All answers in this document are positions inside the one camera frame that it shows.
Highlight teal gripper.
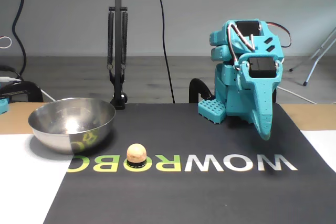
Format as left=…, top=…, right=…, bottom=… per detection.
left=233, top=52, right=286, bottom=141

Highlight cork ball with black band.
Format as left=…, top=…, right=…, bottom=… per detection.
left=126, top=143, right=148, bottom=169

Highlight teal robot base piece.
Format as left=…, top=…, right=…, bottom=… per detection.
left=0, top=97, right=10, bottom=116

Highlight metal bowl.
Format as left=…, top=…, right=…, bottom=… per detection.
left=28, top=97, right=117, bottom=155

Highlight white tripod leg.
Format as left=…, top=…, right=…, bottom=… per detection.
left=288, top=26, right=336, bottom=87

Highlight white paper sheet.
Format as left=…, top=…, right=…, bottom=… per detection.
left=299, top=129, right=336, bottom=180
left=0, top=132, right=77, bottom=224

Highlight black WOWROBO mat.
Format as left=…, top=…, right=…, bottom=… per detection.
left=43, top=102, right=336, bottom=224

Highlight red white black servo cable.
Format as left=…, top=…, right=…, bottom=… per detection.
left=227, top=23, right=257, bottom=63
left=266, top=22, right=292, bottom=49

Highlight thin black hanging cable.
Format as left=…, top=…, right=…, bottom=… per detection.
left=154, top=0, right=176, bottom=103

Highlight thick black hanging cable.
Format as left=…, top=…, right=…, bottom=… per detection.
left=12, top=0, right=29, bottom=81

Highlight white cable loop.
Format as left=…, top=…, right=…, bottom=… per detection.
left=0, top=36, right=13, bottom=49

